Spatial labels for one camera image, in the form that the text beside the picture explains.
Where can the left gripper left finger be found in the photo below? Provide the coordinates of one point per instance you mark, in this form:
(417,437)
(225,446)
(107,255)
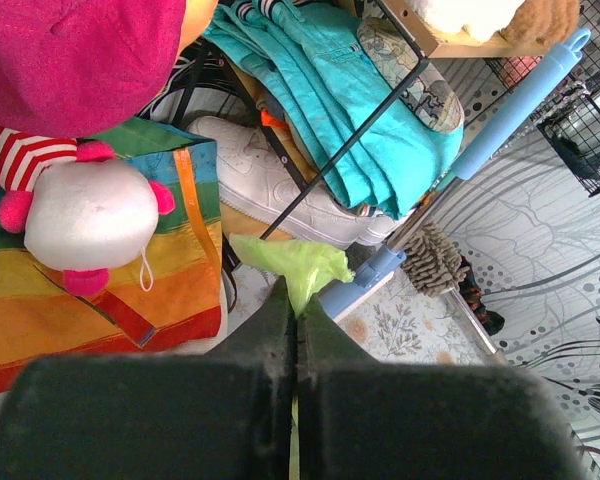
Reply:
(225,414)

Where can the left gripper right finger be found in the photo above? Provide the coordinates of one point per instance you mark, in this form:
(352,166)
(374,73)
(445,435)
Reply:
(363,419)

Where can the green trash bag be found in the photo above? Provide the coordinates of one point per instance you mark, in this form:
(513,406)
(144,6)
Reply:
(296,366)

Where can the magenta hanging bag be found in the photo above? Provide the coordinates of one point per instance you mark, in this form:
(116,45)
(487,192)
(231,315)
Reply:
(77,68)

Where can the grey mop head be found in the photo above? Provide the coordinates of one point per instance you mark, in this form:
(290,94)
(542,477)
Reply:
(433,264)

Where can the white sneaker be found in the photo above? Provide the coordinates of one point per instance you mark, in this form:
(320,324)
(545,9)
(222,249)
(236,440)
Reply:
(253,180)

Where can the patterned slipper on shelf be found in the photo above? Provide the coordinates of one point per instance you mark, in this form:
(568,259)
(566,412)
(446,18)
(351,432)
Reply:
(429,96)

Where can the teal folded cloth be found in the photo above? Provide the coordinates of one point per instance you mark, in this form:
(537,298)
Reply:
(307,55)

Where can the blue broom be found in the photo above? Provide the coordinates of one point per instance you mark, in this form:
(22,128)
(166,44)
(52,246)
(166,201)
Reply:
(341,298)

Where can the orange plush toy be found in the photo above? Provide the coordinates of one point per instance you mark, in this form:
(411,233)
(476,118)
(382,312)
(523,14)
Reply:
(197,17)

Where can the white dog plush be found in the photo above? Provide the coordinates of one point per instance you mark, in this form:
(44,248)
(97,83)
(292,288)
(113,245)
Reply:
(481,19)

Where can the brown teddy bear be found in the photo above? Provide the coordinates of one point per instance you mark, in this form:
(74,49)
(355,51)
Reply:
(543,22)

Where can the black wire basket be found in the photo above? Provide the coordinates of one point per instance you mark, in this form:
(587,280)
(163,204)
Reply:
(569,119)

